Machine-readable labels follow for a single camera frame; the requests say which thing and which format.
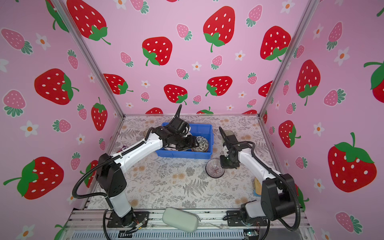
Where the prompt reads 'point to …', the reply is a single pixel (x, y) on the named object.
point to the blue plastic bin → (205, 130)
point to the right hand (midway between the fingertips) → (223, 165)
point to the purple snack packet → (122, 148)
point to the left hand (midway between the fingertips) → (197, 145)
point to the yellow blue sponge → (257, 188)
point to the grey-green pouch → (183, 219)
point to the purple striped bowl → (213, 168)
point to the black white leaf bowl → (203, 144)
